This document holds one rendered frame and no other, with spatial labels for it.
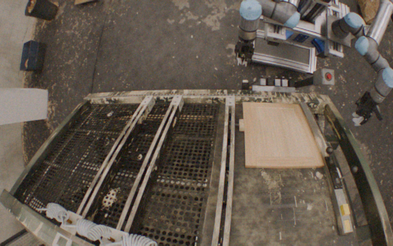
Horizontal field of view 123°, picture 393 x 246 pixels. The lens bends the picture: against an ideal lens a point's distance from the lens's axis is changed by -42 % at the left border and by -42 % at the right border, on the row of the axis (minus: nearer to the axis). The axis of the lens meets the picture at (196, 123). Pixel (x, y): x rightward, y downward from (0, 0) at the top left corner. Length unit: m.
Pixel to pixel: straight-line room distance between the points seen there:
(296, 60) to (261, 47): 0.43
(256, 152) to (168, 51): 1.85
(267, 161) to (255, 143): 0.14
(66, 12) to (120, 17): 1.57
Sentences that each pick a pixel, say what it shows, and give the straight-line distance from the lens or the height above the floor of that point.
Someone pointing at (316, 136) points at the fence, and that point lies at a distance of 1.16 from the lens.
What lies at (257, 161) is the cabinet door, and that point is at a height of 1.34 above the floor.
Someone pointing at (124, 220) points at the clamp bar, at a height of 1.71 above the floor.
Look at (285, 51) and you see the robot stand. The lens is 2.20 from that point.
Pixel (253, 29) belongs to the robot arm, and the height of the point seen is 1.57.
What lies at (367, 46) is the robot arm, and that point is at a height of 1.60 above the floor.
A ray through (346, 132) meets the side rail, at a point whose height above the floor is 1.19.
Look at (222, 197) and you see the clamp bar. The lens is 0.75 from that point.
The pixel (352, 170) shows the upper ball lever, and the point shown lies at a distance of 0.93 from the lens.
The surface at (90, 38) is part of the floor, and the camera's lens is 3.34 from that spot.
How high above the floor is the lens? 2.22
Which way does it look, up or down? 77 degrees down
